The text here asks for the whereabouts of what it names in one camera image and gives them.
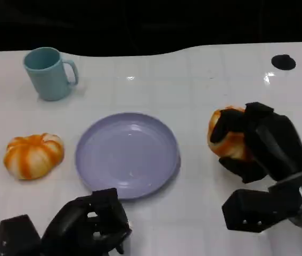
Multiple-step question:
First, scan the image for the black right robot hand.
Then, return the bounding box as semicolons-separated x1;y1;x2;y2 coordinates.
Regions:
209;101;302;184

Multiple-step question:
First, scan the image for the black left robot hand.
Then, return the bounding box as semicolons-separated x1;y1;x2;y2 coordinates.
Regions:
41;188;133;256

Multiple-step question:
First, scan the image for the orange white toy bread roll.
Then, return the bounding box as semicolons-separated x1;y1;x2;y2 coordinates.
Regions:
207;106;256;162
3;132;65;180

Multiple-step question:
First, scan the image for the black round table grommet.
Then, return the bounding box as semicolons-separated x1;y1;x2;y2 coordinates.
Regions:
271;54;297;70

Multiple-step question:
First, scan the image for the lilac plate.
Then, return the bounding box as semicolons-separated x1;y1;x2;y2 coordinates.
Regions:
75;112;181;200

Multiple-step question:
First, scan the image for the pale green mug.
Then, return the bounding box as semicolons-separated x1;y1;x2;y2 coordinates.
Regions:
23;47;79;101

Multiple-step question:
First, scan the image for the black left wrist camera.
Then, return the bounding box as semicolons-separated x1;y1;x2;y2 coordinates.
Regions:
0;214;42;256

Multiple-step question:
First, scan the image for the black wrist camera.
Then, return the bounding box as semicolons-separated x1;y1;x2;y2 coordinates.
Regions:
0;214;42;256
222;188;302;234

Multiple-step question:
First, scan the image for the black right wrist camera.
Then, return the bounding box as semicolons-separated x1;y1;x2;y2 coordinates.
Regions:
222;188;302;234

